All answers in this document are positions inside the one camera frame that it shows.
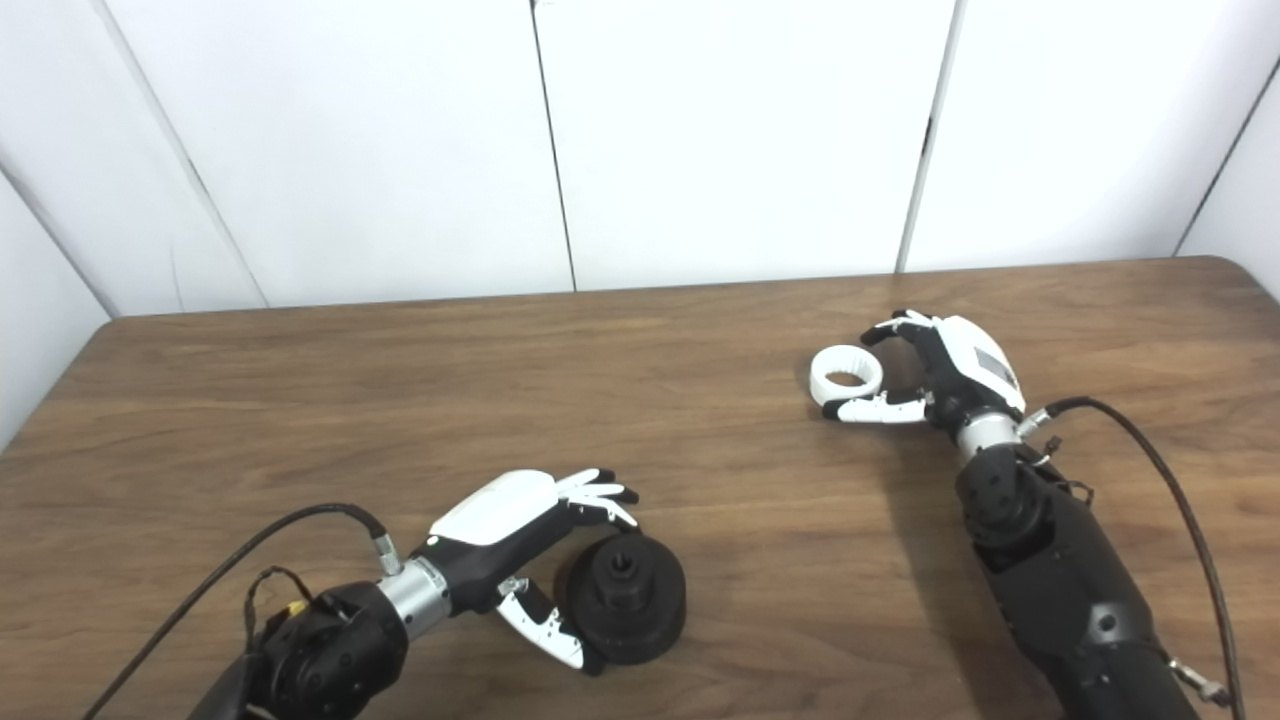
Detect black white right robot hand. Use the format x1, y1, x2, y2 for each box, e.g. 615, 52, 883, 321
822, 309, 1028, 433

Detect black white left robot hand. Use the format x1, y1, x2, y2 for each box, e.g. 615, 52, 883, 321
412, 467, 641, 676

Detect white toothed plastic ring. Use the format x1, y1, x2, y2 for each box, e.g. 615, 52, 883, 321
809, 345, 885, 408

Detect round black plastic part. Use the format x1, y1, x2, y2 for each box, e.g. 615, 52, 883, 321
556, 533, 689, 667

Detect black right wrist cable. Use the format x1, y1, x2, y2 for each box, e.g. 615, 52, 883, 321
1018, 396, 1246, 720

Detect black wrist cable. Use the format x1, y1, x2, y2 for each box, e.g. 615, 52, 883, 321
80, 503, 404, 720
1018, 396, 1246, 720

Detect thin black wire loop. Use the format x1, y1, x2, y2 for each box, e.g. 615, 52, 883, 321
1040, 435, 1096, 506

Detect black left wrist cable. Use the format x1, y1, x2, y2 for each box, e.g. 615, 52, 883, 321
80, 503, 404, 720

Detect thin wire with yellow plug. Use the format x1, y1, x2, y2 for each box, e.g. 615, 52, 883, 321
243, 566, 311, 641

